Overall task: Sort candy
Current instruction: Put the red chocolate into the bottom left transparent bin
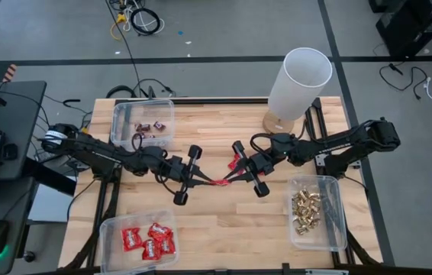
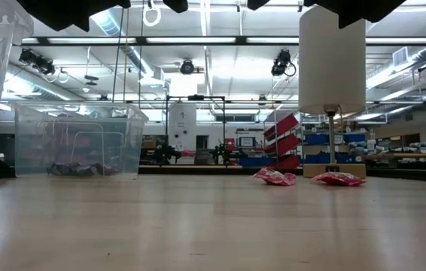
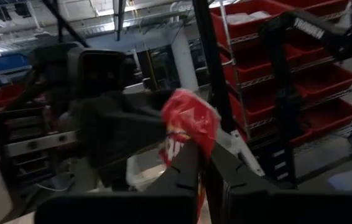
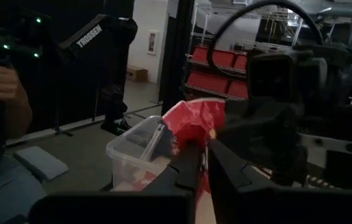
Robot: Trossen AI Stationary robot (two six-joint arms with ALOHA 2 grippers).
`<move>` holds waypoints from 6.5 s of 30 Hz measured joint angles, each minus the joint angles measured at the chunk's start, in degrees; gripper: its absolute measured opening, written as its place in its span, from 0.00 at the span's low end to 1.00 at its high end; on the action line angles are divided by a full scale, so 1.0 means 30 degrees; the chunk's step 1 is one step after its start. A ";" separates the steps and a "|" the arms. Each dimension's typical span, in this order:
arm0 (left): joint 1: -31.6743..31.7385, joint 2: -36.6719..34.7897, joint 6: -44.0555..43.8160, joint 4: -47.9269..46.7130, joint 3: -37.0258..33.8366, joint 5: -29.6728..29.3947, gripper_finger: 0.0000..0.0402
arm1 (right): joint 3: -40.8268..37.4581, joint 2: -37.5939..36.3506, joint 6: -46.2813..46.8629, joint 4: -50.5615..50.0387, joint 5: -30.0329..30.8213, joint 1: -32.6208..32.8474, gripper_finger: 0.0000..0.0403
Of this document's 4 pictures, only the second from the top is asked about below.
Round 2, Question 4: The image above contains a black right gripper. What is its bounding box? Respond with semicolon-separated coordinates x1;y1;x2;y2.
246;0;406;29

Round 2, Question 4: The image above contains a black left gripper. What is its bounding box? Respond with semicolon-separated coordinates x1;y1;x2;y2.
17;0;190;33

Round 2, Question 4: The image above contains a red candy packet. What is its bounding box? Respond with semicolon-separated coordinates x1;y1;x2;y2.
312;172;367;187
252;167;297;187

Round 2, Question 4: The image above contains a brown Snickers mini bar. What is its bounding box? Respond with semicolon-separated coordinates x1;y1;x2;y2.
46;163;72;177
68;163;97;177
92;163;118;177

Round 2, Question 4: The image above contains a black overhead light bar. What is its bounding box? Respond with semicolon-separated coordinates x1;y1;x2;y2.
20;35;426;47

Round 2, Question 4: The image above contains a white shade wooden base lamp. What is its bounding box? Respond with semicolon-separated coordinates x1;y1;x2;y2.
298;5;367;179

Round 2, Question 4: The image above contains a white column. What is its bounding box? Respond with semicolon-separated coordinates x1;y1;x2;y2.
167;102;198;151

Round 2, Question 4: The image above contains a small framed monitor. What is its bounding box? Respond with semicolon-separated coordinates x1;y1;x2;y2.
238;135;257;149

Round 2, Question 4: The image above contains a blue storage bin shelf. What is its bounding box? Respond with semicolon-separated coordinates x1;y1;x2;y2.
303;132;367;165

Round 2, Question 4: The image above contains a low blue bin row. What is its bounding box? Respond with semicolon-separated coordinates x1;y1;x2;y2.
238;157;278;168

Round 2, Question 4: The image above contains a long wooden table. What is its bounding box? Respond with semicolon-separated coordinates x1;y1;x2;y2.
137;164;244;169

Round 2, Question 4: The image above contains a wooden workbench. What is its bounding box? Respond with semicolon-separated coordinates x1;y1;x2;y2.
365;141;426;170

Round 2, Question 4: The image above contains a white cable ring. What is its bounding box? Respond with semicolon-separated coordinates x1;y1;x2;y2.
142;4;163;28

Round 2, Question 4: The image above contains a black hanging cable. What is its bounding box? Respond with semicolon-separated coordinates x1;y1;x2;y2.
137;0;146;106
111;7;126;103

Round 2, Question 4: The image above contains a black hanging camera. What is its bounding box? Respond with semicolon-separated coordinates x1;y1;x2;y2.
271;48;297;78
179;58;196;75
18;47;56;76

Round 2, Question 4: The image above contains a silver ceiling duct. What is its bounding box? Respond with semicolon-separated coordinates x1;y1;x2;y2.
92;9;157;76

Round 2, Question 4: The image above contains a black metal stand frame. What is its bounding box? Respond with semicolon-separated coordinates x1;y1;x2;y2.
165;94;227;151

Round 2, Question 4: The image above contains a white wall vent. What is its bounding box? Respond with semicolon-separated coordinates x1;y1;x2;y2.
392;46;409;67

